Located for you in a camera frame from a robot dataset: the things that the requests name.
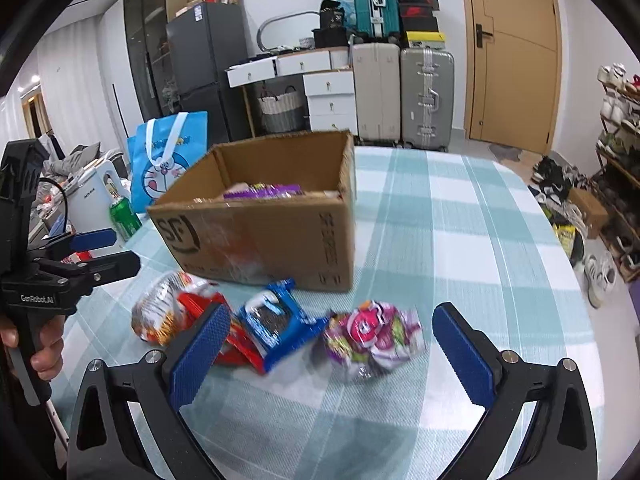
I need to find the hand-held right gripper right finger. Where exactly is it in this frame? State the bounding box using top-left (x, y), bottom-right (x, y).
top-left (432, 302), bottom-right (598, 480)

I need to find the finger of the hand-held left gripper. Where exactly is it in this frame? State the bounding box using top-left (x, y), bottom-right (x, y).
top-left (45, 250), bottom-right (141, 287)
top-left (62, 228), bottom-right (119, 254)

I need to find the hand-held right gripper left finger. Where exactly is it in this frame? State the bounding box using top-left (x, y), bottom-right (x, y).
top-left (67, 302), bottom-right (233, 480)

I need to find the red snack packet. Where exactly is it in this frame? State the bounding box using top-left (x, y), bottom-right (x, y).
top-left (177, 292), bottom-right (264, 371)

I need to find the clear noodle snack bag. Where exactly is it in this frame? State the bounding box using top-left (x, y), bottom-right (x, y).
top-left (131, 270), bottom-right (222, 346)

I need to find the blue cookie packet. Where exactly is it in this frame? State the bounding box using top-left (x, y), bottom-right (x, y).
top-left (235, 282), bottom-right (331, 374)

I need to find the purple pink candy packet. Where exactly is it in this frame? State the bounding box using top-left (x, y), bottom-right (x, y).
top-left (322, 300), bottom-right (426, 384)

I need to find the brown cardboard box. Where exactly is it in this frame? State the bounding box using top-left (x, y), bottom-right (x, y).
top-left (146, 129), bottom-right (357, 294)

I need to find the long purple snack packet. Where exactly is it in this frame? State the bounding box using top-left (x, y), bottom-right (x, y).
top-left (222, 183), bottom-right (306, 201)

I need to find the person's left forearm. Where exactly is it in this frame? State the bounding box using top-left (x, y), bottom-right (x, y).
top-left (0, 342), bottom-right (51, 480)

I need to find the person's left hand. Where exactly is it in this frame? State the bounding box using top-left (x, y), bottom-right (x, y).
top-left (0, 315), bottom-right (66, 381)

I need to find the green drink can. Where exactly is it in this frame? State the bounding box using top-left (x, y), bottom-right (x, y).
top-left (109, 197), bottom-right (144, 242)

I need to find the white floor appliance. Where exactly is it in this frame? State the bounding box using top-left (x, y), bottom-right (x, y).
top-left (65, 157), bottom-right (132, 234)

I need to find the pile of grey clothes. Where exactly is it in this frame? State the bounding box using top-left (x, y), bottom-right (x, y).
top-left (30, 142), bottom-right (106, 196)

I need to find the blue cartoon tote bag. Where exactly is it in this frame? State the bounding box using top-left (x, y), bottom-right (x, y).
top-left (126, 111), bottom-right (210, 211)

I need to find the green checked tablecloth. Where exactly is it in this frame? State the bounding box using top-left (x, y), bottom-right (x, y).
top-left (47, 146), bottom-right (601, 480)

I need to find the white curtain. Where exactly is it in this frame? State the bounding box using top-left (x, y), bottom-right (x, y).
top-left (30, 0), bottom-right (134, 156)

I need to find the yellow plastic bag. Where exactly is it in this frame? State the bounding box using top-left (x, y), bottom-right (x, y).
top-left (552, 224), bottom-right (576, 256)

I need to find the pair of white sneakers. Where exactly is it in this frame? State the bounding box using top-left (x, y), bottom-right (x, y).
top-left (584, 252), bottom-right (617, 309)

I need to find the small cardboard box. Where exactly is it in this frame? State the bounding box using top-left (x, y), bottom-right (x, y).
top-left (567, 187), bottom-right (609, 239)

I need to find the pile of shoes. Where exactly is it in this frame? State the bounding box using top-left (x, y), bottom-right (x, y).
top-left (527, 155), bottom-right (589, 266)

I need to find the grey door mat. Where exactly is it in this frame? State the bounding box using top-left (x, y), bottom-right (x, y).
top-left (489, 142), bottom-right (526, 162)

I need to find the black refrigerator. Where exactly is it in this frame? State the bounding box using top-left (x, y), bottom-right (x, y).
top-left (166, 2), bottom-right (249, 144)

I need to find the dark glass cabinet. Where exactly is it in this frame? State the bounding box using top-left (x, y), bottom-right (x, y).
top-left (123, 0), bottom-right (201, 121)

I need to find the white wicker basket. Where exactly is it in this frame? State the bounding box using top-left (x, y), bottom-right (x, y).
top-left (257, 87), bottom-right (306, 134)

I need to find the shoe rack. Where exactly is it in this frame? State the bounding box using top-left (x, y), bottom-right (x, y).
top-left (592, 62), bottom-right (640, 284)

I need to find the silver suitcase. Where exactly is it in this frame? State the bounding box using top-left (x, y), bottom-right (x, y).
top-left (399, 46), bottom-right (455, 154)

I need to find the oval mirror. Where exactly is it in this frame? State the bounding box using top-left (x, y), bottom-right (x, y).
top-left (256, 10), bottom-right (321, 54)

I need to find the beige suitcase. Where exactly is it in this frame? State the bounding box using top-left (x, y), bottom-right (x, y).
top-left (350, 41), bottom-right (403, 147)

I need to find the white desk with drawers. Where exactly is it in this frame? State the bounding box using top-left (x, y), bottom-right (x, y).
top-left (226, 47), bottom-right (359, 136)

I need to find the wooden door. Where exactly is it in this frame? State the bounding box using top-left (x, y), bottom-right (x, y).
top-left (457, 0), bottom-right (561, 154)

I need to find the yellow shoe box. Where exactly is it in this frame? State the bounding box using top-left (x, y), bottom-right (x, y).
top-left (406, 31), bottom-right (446, 49)

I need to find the small black labelled box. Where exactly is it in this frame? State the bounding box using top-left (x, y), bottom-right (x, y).
top-left (319, 0), bottom-right (347, 31)

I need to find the teal suitcase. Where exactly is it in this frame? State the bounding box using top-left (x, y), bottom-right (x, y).
top-left (350, 0), bottom-right (401, 44)

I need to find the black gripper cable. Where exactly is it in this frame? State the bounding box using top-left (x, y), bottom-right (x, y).
top-left (37, 177), bottom-right (71, 236)

